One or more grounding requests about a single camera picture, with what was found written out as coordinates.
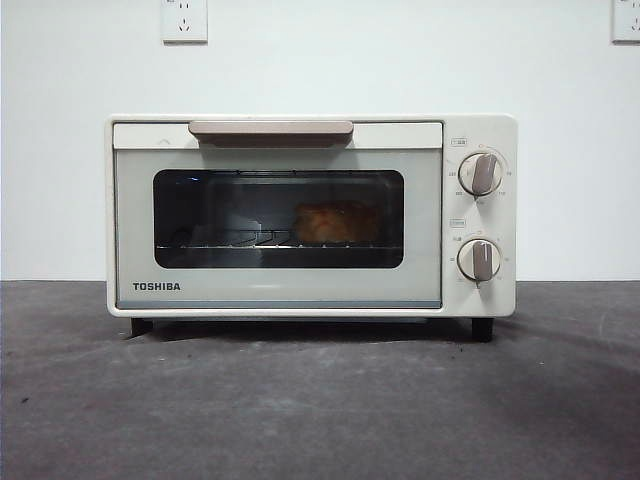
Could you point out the golden brown bread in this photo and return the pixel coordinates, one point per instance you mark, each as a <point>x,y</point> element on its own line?
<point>335,222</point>

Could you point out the cream white toaster oven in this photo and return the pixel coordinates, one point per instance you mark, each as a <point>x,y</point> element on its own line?
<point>505,300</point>

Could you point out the timer knob cream and taupe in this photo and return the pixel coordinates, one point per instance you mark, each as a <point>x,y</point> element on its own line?
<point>479,259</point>

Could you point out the temperature knob cream and taupe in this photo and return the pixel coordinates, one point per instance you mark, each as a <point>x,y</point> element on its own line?
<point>480,173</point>

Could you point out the white wall socket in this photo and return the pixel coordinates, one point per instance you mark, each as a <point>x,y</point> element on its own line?
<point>627,20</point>
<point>184,20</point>

